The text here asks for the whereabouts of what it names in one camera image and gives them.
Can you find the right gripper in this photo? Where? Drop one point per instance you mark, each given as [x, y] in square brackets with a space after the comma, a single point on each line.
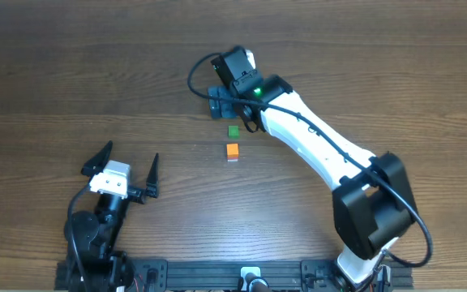
[221, 103]

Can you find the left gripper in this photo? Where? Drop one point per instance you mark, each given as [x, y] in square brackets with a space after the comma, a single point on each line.
[137, 194]

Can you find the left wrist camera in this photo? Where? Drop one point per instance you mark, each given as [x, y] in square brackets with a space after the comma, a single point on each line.
[110, 178]

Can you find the green cube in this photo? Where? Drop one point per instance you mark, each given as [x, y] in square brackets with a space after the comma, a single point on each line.
[233, 131]

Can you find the mounting rail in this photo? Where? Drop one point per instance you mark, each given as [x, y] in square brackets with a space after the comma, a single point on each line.
[209, 276]

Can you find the orange cube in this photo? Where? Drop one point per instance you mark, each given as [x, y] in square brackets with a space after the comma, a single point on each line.
[232, 150]

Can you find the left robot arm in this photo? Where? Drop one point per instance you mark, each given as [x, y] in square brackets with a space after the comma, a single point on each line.
[95, 231]

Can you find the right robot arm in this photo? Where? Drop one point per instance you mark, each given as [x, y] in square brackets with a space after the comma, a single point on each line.
[318, 142]

